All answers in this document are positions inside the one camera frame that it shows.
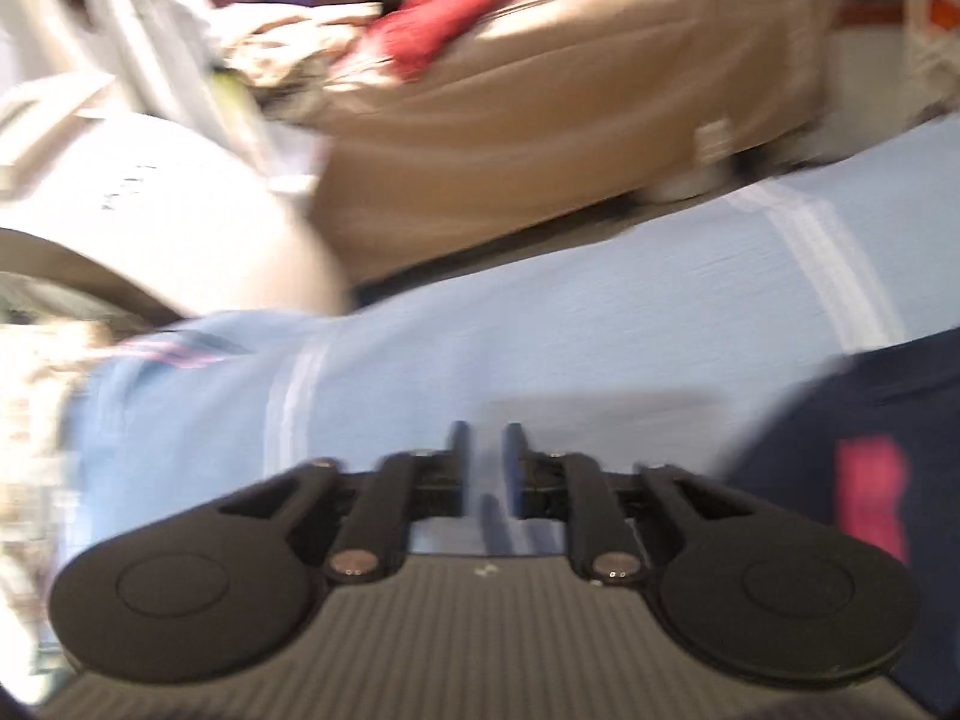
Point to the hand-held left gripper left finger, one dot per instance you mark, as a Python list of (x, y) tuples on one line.
[(459, 457)]

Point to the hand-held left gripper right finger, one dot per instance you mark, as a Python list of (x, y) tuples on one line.
[(513, 465)]

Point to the navy garment with pink stripes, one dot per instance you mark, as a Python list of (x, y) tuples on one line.
[(825, 420)]

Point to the light blue striped bed sheet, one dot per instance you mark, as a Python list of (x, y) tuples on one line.
[(600, 315)]

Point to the beige sofa cushion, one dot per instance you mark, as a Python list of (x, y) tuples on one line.
[(570, 112)]

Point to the beige patterned cloth pile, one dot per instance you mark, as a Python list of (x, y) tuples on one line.
[(300, 52)]

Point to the red cloth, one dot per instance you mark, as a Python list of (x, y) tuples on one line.
[(442, 7)]

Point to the white hanging cloth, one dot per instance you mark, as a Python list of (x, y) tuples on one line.
[(127, 7)]

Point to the white bag with red print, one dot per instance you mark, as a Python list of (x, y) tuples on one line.
[(934, 22)]

